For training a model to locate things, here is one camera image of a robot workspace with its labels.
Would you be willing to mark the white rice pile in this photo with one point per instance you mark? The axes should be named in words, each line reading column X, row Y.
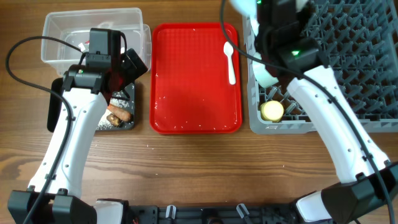
column 117, row 100

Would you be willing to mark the black waste tray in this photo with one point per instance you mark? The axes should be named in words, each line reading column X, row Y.
column 55, row 106

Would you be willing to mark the light blue bowl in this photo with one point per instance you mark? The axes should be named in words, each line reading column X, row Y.
column 254, row 25

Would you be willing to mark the mint green bowl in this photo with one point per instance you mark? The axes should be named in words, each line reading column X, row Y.
column 263, row 77

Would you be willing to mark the red serving tray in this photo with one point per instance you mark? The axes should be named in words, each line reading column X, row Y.
column 190, row 92

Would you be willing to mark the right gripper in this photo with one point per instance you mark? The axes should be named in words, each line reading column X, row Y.
column 306, row 14

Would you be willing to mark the orange carrot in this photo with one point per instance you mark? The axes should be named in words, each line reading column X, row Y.
column 121, row 113

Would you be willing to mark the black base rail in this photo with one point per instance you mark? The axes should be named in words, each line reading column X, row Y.
column 201, row 215

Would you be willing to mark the white tissue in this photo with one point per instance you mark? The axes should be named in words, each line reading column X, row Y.
column 84, row 46

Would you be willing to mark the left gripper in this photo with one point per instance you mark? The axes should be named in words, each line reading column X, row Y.
column 132, row 72

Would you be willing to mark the clear plastic bin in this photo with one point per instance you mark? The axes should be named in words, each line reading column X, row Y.
column 74, row 27

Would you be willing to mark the white plastic spoon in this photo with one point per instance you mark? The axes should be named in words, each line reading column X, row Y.
column 228, row 51

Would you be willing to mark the brown food chunk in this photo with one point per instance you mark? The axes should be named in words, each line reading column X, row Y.
column 114, row 120

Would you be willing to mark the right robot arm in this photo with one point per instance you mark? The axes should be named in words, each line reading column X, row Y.
column 367, row 177

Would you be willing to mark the light blue plate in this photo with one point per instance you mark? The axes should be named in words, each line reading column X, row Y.
column 246, row 8

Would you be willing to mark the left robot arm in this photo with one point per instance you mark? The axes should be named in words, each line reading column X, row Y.
column 53, row 194

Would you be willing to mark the grey dishwasher rack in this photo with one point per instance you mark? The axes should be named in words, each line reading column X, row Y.
column 360, row 40

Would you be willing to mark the yellow plastic cup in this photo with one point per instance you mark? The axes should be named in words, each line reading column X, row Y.
column 272, row 111

